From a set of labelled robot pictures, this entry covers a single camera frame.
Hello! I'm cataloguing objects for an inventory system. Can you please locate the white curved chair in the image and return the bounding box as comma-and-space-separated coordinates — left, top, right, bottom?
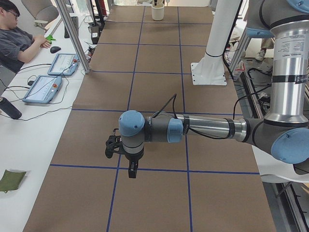
252, 145, 309, 183

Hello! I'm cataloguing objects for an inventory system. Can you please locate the black keyboard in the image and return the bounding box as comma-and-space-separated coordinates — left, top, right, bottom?
64, 15, 79, 39

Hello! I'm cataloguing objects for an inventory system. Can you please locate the aluminium corner post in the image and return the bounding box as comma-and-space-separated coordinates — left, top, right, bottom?
55, 0, 90, 74

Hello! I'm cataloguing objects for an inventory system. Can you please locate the grey office chair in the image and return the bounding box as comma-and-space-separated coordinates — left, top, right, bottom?
21, 0, 59, 32

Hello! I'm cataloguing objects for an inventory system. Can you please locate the cream plastic basket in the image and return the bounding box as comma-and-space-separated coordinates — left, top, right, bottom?
152, 5, 165, 21

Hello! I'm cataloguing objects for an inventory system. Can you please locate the far teach pendant tablet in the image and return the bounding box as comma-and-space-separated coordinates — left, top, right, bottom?
47, 53, 79, 76

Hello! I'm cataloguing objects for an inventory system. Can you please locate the small green toy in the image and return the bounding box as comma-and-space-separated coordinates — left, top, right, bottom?
45, 34, 56, 44

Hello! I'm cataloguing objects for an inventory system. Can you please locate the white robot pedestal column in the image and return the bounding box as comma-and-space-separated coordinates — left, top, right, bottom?
191, 0, 242, 86

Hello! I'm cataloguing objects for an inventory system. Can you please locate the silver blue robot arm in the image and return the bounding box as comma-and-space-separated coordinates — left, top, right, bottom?
105, 0, 309, 183

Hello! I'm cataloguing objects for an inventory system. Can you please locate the seated person grey shirt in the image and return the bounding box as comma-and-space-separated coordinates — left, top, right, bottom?
0, 0, 51, 73

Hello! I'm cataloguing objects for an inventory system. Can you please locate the black computer mouse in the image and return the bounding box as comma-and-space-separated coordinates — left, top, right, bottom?
50, 46, 61, 54

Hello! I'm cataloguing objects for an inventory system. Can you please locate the black water bottle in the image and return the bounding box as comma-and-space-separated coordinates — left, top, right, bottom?
0, 97, 22, 119

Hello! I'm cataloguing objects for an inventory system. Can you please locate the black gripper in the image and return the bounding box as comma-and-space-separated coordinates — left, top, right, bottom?
105, 129, 144, 178

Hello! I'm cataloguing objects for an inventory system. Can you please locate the teach pendant tablet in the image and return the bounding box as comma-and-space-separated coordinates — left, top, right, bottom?
47, 53, 79, 76
22, 75, 62, 104

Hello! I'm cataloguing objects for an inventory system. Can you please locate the near teach pendant tablet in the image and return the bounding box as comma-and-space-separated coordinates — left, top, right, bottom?
22, 75, 62, 104

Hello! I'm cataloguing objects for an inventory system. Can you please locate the green cloth pouch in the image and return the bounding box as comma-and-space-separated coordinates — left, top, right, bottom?
0, 170, 27, 193

